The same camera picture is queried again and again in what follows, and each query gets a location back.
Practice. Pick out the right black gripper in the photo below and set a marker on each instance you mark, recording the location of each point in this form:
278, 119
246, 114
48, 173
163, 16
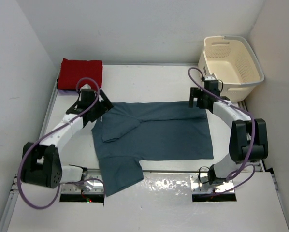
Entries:
195, 92

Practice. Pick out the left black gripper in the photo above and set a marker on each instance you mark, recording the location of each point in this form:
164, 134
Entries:
105, 105

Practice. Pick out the purple t shirt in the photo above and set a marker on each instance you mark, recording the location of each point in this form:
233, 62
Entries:
67, 92

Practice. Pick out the red garment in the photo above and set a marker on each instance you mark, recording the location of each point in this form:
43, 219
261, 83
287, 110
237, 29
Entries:
71, 71

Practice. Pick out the teal shirt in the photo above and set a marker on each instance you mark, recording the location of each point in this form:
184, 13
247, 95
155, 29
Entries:
156, 131

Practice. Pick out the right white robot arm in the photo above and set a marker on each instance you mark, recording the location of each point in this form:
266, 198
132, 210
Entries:
248, 139

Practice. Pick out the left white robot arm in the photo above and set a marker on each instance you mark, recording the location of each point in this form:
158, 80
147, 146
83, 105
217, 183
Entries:
41, 164

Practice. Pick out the beige laundry basket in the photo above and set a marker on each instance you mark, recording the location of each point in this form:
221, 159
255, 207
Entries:
231, 60

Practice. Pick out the white front cover board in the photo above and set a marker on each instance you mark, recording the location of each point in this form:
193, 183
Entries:
160, 203

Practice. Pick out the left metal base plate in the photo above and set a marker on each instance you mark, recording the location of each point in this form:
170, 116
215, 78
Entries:
92, 184

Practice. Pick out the metal base plate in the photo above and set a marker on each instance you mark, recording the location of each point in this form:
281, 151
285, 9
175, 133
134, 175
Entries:
92, 184
200, 185

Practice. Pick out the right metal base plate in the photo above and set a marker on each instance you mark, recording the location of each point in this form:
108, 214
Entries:
200, 185

